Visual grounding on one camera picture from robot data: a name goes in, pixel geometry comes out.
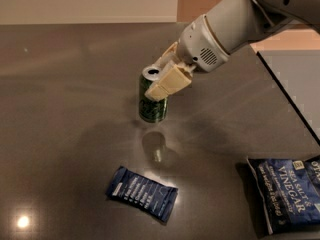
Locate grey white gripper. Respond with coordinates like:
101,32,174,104
145,15,230,101

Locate green soda can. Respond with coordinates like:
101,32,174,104
139,66,168,123

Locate blue rxbar blueberry wrapper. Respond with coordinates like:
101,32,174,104
106,166,178,223

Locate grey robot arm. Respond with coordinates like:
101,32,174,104
145,0,320,101

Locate blue salt vinegar chips bag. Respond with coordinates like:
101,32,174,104
247,156,320,234

